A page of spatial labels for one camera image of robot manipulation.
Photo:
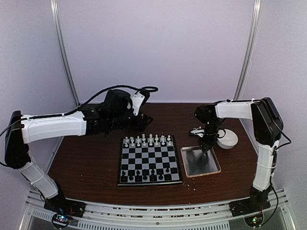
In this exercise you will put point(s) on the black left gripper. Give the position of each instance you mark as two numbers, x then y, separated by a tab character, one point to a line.
141	124

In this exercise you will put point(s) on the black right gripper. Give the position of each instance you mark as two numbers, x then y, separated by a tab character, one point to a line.
207	143

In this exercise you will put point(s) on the wooden rimmed metal tray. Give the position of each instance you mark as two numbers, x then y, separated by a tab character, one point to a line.
198	163

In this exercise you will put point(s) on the black and white chessboard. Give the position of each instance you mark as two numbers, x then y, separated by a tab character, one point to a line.
149	152

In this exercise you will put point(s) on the black chess king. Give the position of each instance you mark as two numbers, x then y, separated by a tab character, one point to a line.
153	177

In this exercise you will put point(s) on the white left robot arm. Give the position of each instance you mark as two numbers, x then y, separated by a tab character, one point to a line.
25	130

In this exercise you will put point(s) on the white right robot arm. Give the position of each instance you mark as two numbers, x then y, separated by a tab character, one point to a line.
267	126

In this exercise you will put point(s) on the white ceramic bowl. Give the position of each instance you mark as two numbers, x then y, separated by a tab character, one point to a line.
227	139

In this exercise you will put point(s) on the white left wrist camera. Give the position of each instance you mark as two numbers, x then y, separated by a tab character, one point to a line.
139	99

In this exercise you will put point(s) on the aluminium front rail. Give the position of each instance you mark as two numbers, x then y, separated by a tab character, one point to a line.
205	216

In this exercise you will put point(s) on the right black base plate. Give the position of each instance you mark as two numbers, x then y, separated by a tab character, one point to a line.
253	216

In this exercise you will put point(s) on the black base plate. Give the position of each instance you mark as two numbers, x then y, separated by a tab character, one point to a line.
63	216
253	216

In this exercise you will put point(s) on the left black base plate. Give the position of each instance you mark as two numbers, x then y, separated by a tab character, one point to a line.
63	216

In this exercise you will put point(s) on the right aluminium corner post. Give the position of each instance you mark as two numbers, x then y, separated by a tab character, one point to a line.
251	44

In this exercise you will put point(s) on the aluminium corner post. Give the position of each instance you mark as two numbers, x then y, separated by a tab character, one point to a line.
251	44
62	49

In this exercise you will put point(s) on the left aluminium corner post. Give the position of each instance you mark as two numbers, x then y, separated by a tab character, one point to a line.
62	49

